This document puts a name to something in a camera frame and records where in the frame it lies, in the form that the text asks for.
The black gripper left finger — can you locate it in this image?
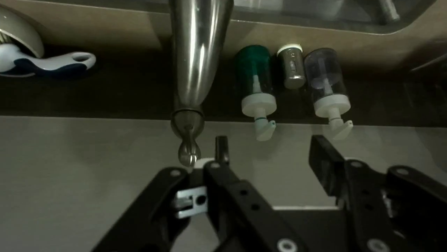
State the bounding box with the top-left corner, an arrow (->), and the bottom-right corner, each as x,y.
91,134 -> 310,252

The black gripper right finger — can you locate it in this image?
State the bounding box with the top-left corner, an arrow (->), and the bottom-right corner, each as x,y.
309,134 -> 447,252

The brushed steel faucet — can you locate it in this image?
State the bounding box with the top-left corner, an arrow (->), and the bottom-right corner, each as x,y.
168,0 -> 235,114

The green soap dispenser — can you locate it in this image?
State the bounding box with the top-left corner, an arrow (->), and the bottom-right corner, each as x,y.
233,43 -> 279,142

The dark clear soap dispenser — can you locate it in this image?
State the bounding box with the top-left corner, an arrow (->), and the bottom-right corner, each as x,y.
302,44 -> 355,142

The small metal shaker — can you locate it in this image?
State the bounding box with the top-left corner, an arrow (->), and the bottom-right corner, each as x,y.
275,41 -> 309,90

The silver brush holder dish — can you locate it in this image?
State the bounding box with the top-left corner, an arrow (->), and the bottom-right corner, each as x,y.
0,2 -> 46,60

